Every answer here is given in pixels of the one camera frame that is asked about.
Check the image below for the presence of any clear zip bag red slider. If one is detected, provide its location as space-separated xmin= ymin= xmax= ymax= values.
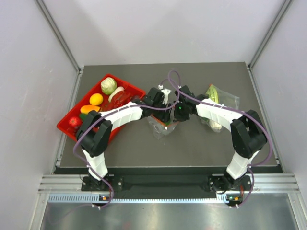
xmin=147 ymin=117 xmax=179 ymax=139

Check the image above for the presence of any fake cabbage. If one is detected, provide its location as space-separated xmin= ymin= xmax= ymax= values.
xmin=100 ymin=77 xmax=117 ymax=95

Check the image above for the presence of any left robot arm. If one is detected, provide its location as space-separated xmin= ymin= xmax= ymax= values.
xmin=73 ymin=85 xmax=172 ymax=190

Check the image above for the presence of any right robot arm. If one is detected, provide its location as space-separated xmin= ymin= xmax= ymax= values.
xmin=174 ymin=85 xmax=267 ymax=190

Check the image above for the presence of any fake leek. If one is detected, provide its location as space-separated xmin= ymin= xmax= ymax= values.
xmin=207 ymin=84 xmax=222 ymax=132

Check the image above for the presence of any clear bag with leek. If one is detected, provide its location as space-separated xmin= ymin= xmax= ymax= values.
xmin=200 ymin=83 xmax=241 ymax=133

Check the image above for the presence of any fake white radish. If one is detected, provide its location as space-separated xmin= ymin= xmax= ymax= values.
xmin=108 ymin=86 xmax=124 ymax=102

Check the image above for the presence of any fake lemon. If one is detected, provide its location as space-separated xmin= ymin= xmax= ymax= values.
xmin=89 ymin=93 xmax=104 ymax=106

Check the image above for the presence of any fake orange fruit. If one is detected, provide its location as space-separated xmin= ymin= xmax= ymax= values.
xmin=80 ymin=104 xmax=101 ymax=115

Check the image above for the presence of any fake red apple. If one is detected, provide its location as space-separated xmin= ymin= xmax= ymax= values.
xmin=68 ymin=116 xmax=82 ymax=128

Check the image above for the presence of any red plastic bin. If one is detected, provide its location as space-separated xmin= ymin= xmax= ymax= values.
xmin=57 ymin=73 xmax=146 ymax=140

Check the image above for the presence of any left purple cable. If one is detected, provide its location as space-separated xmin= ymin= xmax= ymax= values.
xmin=72 ymin=79 xmax=179 ymax=209

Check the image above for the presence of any purple cable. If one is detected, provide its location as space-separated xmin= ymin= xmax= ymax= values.
xmin=72 ymin=79 xmax=179 ymax=209
xmin=167 ymin=69 xmax=272 ymax=208

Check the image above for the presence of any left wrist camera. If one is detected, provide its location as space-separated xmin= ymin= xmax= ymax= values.
xmin=158 ymin=84 xmax=172 ymax=105

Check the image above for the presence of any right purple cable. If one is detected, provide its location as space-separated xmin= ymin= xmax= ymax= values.
xmin=167 ymin=69 xmax=272 ymax=208

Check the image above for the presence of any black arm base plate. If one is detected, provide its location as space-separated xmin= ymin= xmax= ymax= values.
xmin=81 ymin=166 xmax=251 ymax=199

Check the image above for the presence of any grey cable duct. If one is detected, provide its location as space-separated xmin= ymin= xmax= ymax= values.
xmin=48 ymin=194 xmax=240 ymax=204

